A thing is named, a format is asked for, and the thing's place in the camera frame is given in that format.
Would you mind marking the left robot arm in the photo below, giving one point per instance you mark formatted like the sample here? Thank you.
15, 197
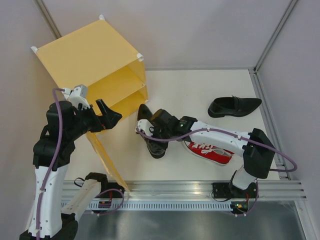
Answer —
51, 158

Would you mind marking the red canvas sneaker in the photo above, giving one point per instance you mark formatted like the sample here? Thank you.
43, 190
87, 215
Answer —
209, 152

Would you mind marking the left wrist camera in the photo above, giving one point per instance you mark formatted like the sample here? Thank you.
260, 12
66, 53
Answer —
77, 97

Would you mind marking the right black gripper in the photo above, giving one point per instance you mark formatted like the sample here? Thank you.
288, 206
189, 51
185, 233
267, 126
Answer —
156, 129

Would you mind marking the aluminium front rail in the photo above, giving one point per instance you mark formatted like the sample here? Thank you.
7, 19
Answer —
267, 190

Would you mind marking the aluminium frame post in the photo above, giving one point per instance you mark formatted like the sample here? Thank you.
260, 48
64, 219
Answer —
275, 34
48, 18

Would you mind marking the white slotted cable duct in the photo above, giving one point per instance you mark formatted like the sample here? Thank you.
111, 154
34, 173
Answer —
139, 205

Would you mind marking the black loafer shoe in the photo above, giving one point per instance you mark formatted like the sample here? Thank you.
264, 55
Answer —
233, 106
157, 149

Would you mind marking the aluminium frame post right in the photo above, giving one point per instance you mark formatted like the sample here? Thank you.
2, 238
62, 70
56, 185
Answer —
275, 34

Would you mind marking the yellow shoe cabinet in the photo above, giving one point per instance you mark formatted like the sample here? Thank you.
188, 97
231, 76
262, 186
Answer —
100, 58

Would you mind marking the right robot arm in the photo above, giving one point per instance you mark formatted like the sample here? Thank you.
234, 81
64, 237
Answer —
254, 147

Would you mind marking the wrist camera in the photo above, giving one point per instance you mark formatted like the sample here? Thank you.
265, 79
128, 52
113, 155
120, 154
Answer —
144, 126
77, 97

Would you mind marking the yellow cabinet door panel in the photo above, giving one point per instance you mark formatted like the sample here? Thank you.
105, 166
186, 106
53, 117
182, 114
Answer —
105, 159

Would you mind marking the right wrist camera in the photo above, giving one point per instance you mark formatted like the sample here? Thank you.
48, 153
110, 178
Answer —
144, 126

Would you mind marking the aluminium frame post left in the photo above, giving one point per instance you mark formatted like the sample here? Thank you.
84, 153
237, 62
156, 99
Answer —
48, 18

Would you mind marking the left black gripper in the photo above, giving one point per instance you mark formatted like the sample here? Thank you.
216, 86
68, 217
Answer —
110, 117

